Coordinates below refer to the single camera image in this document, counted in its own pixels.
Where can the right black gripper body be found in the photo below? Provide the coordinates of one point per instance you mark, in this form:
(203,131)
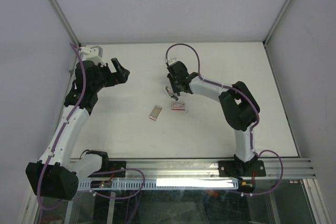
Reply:
(174,82)

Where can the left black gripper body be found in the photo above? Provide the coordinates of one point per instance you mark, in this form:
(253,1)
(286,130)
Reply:
(105,77)

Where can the red white staple box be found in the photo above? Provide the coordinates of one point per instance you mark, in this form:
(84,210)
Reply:
(178,106)

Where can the staple box tray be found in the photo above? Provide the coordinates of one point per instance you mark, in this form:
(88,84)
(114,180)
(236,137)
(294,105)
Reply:
(155,112)

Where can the white stapler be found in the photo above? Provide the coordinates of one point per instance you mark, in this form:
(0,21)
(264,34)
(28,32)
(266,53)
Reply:
(171,94)

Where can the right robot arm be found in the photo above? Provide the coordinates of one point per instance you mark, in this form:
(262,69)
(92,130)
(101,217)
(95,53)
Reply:
(239,107)

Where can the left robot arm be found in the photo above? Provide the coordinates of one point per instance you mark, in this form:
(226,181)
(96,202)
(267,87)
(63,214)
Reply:
(78,106)

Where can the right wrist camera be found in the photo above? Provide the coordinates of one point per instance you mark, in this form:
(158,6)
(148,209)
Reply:
(170,61)

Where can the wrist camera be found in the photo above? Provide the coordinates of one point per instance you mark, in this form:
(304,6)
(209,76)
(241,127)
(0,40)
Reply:
(170,61)
(93,54)

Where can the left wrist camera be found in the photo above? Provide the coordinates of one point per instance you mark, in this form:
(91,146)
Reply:
(93,54)

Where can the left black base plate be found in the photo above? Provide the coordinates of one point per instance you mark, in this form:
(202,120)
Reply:
(112,168)

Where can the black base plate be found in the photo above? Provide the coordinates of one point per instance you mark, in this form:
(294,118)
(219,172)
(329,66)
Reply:
(112,168)
(232,168)

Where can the left aluminium frame post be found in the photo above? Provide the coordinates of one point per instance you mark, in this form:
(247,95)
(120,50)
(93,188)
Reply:
(64,21)

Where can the aluminium frame post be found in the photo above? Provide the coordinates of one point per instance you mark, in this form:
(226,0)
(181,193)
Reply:
(64,21)
(277,21)

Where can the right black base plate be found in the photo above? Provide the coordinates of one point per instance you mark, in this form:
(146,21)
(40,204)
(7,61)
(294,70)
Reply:
(232,168)

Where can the white slotted cable duct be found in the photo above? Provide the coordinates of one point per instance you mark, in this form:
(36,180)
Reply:
(159,184)

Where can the aluminium mounting rail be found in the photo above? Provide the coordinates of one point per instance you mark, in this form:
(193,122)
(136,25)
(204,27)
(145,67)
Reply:
(276,168)

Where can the right aluminium frame post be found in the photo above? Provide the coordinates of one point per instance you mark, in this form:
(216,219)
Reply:
(277,21)

